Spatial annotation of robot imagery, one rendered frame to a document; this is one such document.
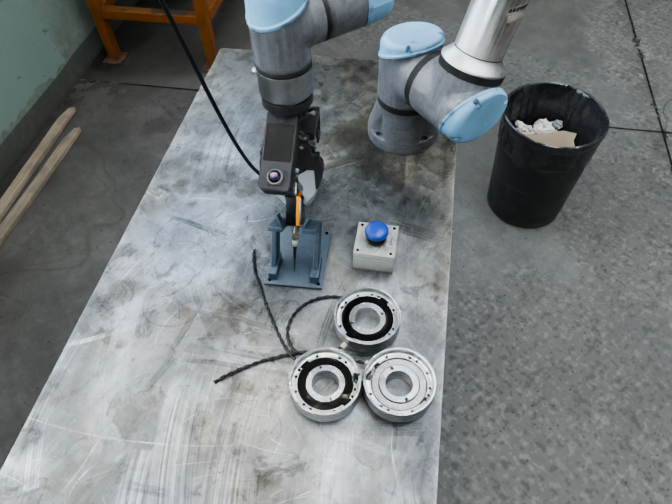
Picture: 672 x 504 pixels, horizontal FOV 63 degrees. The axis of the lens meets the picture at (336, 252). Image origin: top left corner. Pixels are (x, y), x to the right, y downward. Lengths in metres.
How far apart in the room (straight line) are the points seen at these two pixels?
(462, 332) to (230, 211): 1.01
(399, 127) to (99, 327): 0.66
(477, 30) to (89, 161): 1.92
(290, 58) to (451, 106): 0.35
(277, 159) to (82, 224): 1.61
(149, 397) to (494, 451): 1.08
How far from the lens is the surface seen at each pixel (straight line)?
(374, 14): 0.75
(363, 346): 0.84
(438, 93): 0.98
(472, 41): 0.95
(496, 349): 1.83
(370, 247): 0.93
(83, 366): 0.95
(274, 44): 0.69
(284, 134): 0.77
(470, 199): 2.19
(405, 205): 1.05
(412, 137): 1.13
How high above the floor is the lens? 1.58
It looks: 53 degrees down
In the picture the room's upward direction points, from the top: 2 degrees counter-clockwise
